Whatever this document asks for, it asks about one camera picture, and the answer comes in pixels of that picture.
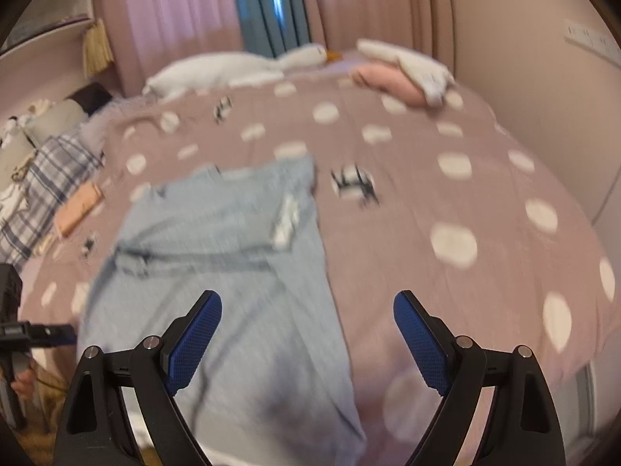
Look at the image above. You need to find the grey New York sweatshirt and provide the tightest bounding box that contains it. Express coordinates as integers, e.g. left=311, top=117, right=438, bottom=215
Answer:
left=78, top=156, right=366, bottom=465

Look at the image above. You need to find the left hand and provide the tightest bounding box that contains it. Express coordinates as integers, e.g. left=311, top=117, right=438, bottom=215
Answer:
left=10, top=367, right=37, bottom=400

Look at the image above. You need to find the folded orange bear garment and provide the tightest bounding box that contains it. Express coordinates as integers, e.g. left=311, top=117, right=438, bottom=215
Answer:
left=54, top=181, right=103, bottom=238

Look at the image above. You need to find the blue plaid pillow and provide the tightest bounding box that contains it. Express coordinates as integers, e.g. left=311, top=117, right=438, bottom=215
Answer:
left=1, top=132, right=102, bottom=270

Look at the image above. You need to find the lavender pillow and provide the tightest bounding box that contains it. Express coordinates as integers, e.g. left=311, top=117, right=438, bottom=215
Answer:
left=78, top=96, right=145, bottom=157

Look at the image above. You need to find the pink polka dot duvet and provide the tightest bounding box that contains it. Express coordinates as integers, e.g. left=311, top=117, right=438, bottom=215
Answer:
left=22, top=75, right=620, bottom=465

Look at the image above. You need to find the white goose plush toy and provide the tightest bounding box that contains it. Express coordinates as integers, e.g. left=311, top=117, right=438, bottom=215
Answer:
left=142, top=43, right=330, bottom=100

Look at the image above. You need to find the pink curtain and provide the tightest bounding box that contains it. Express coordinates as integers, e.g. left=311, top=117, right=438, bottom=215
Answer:
left=95, top=0, right=455, bottom=96

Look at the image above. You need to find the folded pink garment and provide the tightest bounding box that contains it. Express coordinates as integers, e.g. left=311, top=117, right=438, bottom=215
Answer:
left=349, top=63, right=428, bottom=108

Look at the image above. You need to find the teal curtain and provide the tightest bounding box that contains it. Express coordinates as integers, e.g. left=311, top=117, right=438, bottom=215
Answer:
left=236, top=0, right=311, bottom=58

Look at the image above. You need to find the straw fan on wall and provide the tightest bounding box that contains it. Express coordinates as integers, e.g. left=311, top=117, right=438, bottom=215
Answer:
left=82, top=18, right=115, bottom=79

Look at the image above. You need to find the white wall power strip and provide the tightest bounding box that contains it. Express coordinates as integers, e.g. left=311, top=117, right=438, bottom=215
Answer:
left=564, top=20, right=621, bottom=66

